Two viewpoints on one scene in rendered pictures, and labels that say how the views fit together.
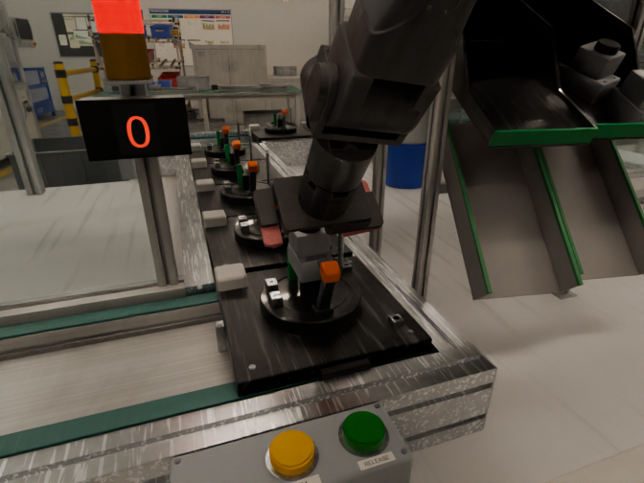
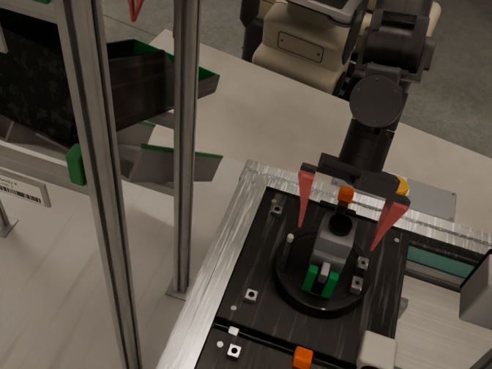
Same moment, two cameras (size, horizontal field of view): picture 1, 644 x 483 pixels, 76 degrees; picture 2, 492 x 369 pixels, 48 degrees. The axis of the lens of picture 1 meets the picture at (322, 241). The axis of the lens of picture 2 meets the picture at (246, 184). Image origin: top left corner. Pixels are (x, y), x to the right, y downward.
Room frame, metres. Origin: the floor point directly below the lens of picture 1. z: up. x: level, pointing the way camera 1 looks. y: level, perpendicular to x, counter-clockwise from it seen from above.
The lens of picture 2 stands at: (0.92, 0.12, 1.65)
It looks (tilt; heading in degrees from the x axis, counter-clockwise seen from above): 50 degrees down; 210
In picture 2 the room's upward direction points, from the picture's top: 9 degrees clockwise
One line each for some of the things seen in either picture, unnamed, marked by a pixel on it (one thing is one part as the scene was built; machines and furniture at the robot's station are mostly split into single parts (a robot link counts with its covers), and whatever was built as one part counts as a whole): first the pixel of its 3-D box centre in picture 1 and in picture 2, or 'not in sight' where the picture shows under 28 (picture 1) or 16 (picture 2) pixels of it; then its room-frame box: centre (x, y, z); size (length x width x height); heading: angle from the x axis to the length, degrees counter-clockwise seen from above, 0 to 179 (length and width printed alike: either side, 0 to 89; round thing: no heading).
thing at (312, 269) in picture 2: not in sight; (310, 278); (0.53, 0.02, 1.01); 0.01 x 0.01 x 0.05; 19
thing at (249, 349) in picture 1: (310, 310); (318, 275); (0.49, 0.02, 0.96); 0.24 x 0.24 x 0.02; 19
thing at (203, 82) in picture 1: (194, 82); not in sight; (5.84, 1.69, 0.90); 0.40 x 0.31 x 0.17; 100
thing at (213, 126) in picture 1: (202, 126); not in sight; (5.71, 1.61, 0.36); 0.60 x 0.40 x 0.15; 102
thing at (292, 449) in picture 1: (291, 454); (395, 187); (0.26, 0.03, 0.96); 0.04 x 0.04 x 0.02
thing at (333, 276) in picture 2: (291, 263); (329, 285); (0.52, 0.04, 1.01); 0.01 x 0.01 x 0.05; 19
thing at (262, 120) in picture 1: (264, 120); not in sight; (6.04, 0.81, 0.40); 0.61 x 0.41 x 0.22; 100
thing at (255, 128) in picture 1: (280, 121); not in sight; (1.84, 0.18, 1.01); 0.24 x 0.24 x 0.13; 19
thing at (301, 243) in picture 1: (307, 242); (333, 243); (0.50, 0.02, 1.06); 0.08 x 0.04 x 0.07; 19
